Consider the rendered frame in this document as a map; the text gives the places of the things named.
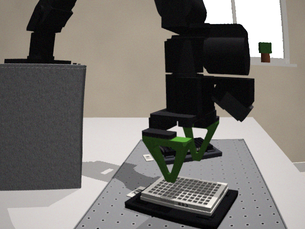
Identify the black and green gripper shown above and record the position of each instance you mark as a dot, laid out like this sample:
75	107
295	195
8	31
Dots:
161	121

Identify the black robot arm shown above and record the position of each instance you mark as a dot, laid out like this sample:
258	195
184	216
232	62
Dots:
220	48

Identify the white deck label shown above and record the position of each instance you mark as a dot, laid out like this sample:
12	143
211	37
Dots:
133	193
148	157

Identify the white well plate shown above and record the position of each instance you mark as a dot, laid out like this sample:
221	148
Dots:
187	194

